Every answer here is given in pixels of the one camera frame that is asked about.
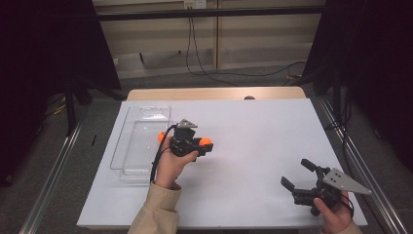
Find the person's left hand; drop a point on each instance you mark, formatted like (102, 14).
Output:
(172, 169)

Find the clear plastic box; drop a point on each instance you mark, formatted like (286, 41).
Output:
(136, 146)

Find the black metal stand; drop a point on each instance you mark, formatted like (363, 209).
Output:
(69, 110)
(337, 97)

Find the black curtain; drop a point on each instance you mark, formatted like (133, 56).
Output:
(373, 48)
(48, 42)

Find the light wooden table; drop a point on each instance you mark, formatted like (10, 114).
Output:
(211, 93)

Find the person's right hand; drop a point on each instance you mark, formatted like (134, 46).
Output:
(336, 217)

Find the black pen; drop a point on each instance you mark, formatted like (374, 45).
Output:
(93, 140)

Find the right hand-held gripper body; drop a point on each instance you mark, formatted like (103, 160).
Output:
(342, 182)

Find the black horizontal bar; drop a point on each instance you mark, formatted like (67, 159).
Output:
(227, 13)

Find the aluminium rail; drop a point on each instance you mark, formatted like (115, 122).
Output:
(367, 175)
(52, 182)

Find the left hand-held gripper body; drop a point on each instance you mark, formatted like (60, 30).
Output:
(183, 143)

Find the white wall socket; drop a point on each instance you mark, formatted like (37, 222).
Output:
(195, 4)

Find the orange ping-pong ball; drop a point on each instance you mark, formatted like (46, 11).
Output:
(160, 136)
(205, 141)

